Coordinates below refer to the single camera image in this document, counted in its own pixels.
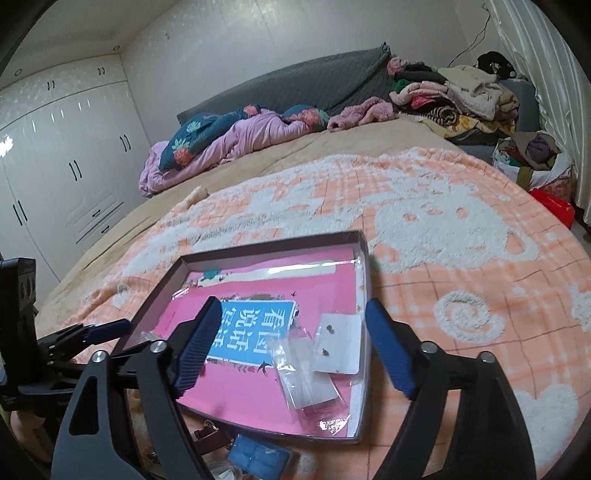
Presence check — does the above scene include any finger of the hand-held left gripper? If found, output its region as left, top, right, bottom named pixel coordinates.
left=108, top=348, right=155, bottom=391
left=38, top=318, right=134, bottom=361

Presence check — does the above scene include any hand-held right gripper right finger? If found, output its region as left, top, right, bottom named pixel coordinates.
left=365, top=298, right=539, bottom=480

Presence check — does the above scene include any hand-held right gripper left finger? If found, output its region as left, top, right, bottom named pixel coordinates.
left=50, top=295, right=223, bottom=480

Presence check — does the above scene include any shallow cardboard box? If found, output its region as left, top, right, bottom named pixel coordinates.
left=113, top=229, right=372, bottom=445

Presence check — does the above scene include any small blue box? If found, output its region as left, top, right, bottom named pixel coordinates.
left=228, top=434, right=294, bottom=474

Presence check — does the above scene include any person's left hand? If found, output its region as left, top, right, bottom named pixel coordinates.
left=10, top=408, right=52, bottom=464

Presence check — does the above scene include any white earring card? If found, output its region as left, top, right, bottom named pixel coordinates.
left=311, top=314, right=363, bottom=376

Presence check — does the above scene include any small clear plastic bag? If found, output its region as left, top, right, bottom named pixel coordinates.
left=270, top=339, right=341, bottom=412

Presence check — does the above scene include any white paper strip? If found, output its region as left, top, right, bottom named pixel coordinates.
left=226, top=262, right=357, bottom=283

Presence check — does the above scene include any orange white checked blanket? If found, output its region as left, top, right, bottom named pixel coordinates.
left=34, top=147, right=591, bottom=480

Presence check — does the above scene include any white wardrobe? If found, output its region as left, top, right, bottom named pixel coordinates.
left=0, top=62, right=154, bottom=306

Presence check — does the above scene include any beige bed sheet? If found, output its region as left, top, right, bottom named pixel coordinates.
left=34, top=113, right=463, bottom=326

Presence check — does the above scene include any pink teal floral quilt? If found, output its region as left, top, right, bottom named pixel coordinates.
left=139, top=104, right=331, bottom=197

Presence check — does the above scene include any red plastic container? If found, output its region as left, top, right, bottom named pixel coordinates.
left=529, top=188, right=577, bottom=228

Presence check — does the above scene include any pink fluffy garment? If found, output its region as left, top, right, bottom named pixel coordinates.
left=327, top=96, right=399, bottom=133

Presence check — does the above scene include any white bag of clothes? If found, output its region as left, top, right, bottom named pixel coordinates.
left=491, top=131, right=578, bottom=202

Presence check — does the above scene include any pile of folded clothes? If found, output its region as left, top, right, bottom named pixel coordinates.
left=387, top=55, right=520, bottom=140

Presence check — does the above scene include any grey padded headboard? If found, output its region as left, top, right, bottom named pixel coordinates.
left=177, top=42, right=399, bottom=126

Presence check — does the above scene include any grey upholstered chair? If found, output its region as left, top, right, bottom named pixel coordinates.
left=456, top=78, right=542, bottom=160

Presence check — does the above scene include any black bag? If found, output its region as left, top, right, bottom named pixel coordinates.
left=475, top=51, right=518, bottom=80

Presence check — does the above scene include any cream curtain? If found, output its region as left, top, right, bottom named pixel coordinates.
left=482, top=0, right=591, bottom=227

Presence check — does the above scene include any thin wall cable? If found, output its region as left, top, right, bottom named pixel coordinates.
left=447, top=4, right=492, bottom=66

